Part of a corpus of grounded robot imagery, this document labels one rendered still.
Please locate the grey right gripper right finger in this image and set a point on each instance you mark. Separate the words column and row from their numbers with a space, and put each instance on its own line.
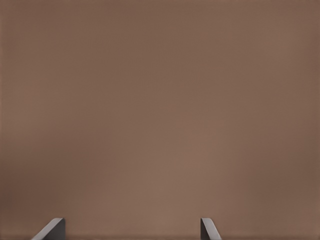
column 209, row 231

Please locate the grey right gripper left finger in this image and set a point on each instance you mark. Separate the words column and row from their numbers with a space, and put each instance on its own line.
column 55, row 231

